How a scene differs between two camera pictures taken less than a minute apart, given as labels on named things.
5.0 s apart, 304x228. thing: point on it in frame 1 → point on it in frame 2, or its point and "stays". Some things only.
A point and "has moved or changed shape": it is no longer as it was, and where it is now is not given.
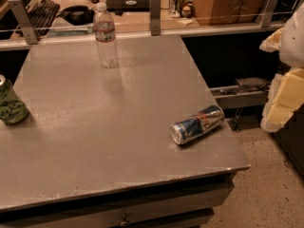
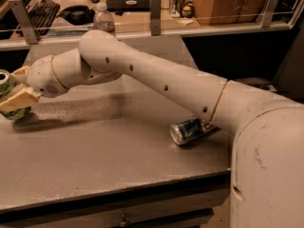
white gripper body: (294, 40) → (42, 77)
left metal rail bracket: (23, 16) stays
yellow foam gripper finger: (273, 43) → (20, 76)
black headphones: (78, 15) stays
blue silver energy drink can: (200, 123) stays
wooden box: (229, 5) stays
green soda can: (13, 109) has moved or changed shape
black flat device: (130, 4) stays
